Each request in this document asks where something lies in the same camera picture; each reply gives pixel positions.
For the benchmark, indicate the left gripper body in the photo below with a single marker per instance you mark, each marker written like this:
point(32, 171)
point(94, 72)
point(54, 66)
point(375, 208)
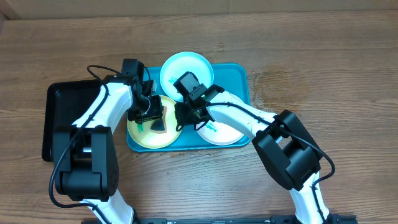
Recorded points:
point(148, 108)

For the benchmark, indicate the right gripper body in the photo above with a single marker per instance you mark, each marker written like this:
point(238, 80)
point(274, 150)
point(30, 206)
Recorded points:
point(189, 116)

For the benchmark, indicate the pink and green sponge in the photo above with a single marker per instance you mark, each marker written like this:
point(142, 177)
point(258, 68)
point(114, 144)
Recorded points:
point(159, 125)

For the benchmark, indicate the yellow-green plate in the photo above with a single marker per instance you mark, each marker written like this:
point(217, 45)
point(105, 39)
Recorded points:
point(143, 135)

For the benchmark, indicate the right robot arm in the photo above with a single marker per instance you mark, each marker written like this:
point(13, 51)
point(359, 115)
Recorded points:
point(287, 150)

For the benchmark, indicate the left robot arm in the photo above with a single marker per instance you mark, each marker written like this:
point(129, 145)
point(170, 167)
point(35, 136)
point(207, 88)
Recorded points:
point(86, 170)

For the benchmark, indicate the teal plastic tray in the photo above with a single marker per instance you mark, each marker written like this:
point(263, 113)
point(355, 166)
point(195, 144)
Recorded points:
point(232, 77)

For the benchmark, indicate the black plastic tray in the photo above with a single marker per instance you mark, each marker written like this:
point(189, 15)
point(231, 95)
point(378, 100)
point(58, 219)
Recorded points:
point(66, 102)

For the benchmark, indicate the white plate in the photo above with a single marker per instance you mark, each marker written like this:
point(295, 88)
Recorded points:
point(219, 134)

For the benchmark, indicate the light blue plate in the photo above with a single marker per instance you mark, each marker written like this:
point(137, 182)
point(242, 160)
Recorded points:
point(180, 63)

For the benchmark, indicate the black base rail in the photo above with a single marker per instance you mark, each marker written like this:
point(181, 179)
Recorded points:
point(275, 219)

